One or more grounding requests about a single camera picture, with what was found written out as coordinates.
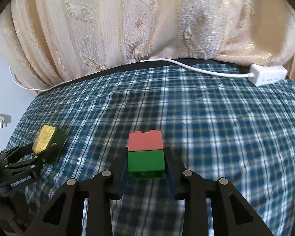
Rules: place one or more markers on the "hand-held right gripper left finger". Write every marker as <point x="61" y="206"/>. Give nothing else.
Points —
<point x="123" y="184"/>

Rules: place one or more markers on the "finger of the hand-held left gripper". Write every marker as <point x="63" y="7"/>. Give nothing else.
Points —
<point x="19" y="151"/>
<point x="27" y="167"/>

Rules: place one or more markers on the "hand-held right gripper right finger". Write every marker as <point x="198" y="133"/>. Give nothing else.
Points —
<point x="170" y="184"/>

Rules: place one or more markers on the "dark green yellow-label box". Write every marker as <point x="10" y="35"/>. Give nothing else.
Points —
<point x="46" y="137"/>

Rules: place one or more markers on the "green toy brick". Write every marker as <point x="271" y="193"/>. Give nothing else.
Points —
<point x="145" y="162"/>

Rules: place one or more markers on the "pink toy brick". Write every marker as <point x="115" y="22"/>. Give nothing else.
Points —
<point x="145" y="141"/>

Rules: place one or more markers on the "blue plaid tablecloth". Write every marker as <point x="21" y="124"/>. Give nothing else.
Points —
<point x="211" y="127"/>

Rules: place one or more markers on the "white power strip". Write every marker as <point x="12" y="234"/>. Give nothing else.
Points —
<point x="268" y="75"/>

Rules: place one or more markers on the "cream patterned curtain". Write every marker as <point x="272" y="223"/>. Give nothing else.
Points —
<point x="137" y="17"/>

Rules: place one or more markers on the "white wall plug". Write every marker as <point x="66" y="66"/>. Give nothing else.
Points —
<point x="2" y="120"/>

